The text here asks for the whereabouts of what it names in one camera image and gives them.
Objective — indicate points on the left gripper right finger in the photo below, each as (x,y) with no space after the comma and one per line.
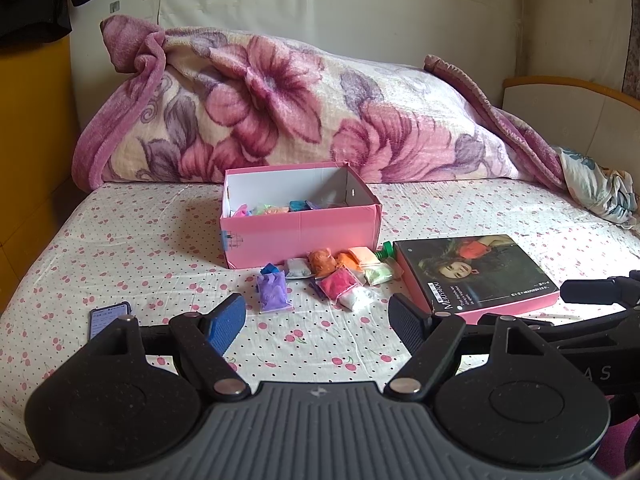
(432,340)

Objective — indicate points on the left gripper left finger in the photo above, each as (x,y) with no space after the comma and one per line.
(201,340)

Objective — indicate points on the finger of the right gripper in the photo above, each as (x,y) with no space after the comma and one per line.
(619,290)

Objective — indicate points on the pink box lid with portrait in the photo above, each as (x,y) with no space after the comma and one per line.
(474,275)

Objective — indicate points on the blue plastic toy bolt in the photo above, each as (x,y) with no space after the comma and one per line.
(269,268)

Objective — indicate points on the pink clay bag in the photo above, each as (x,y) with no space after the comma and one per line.
(339,282)

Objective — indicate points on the white clay bag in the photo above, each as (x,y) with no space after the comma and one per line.
(356,299)

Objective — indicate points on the light green clay bag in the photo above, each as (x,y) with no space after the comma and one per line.
(378,273)

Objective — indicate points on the purple clay bag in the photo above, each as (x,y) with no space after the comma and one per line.
(273,292)

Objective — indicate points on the crumpled floral cloth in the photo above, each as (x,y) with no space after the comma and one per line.
(607,193)

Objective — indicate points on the green plastic toy bolt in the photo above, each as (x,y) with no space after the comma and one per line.
(386,251)

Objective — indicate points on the peach clay bag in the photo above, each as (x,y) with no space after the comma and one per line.
(363,256)

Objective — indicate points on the black smartphone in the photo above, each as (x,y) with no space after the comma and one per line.
(99,318)

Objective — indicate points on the grey clay bag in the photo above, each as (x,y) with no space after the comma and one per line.
(298,269)

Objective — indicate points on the dark orange clay bag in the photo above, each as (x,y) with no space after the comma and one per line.
(321,262)

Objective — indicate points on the pink open cardboard box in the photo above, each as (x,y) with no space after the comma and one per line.
(253,242)

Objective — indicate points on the clay bags inside box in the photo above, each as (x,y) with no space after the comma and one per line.
(254,208)

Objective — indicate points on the wooden bed footboard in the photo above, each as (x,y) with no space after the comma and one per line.
(585,117)

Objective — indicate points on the yellow wooden wardrobe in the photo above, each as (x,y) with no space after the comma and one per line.
(39,131)

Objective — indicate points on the floral pink fleece blanket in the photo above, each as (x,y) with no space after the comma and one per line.
(198,102)

